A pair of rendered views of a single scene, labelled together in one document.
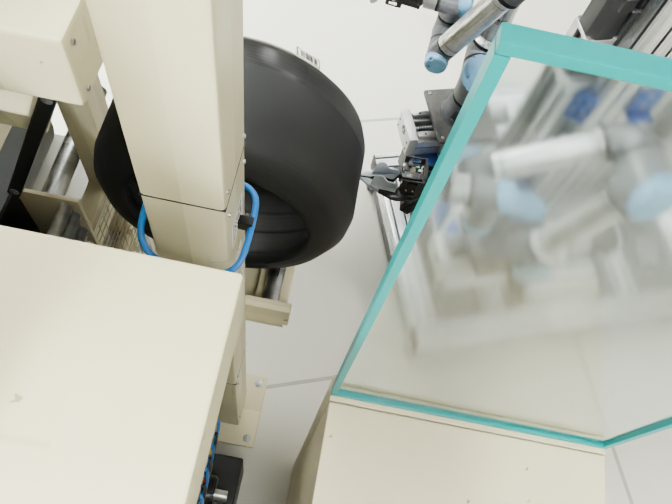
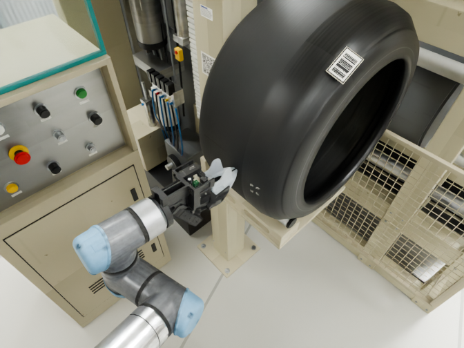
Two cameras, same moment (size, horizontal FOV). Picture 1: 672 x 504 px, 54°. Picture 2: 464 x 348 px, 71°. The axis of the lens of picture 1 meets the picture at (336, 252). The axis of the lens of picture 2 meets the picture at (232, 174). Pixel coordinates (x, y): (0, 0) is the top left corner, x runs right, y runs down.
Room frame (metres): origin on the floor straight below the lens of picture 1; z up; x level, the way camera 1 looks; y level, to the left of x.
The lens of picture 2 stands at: (1.26, -0.33, 1.76)
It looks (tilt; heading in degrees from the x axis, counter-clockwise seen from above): 49 degrees down; 142
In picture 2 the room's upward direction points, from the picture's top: straight up
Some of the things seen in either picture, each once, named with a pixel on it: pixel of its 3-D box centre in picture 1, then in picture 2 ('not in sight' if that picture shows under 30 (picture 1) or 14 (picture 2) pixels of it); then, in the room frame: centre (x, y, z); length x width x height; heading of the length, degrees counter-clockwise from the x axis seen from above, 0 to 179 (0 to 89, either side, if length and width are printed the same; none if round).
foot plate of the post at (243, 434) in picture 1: (225, 404); (228, 246); (0.50, 0.24, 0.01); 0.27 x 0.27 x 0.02; 5
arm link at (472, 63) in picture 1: (477, 80); not in sight; (1.56, -0.29, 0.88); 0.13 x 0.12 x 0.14; 179
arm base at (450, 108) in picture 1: (466, 104); not in sight; (1.55, -0.29, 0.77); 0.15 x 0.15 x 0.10
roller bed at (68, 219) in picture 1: (48, 259); not in sight; (0.51, 0.65, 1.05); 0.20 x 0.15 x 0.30; 5
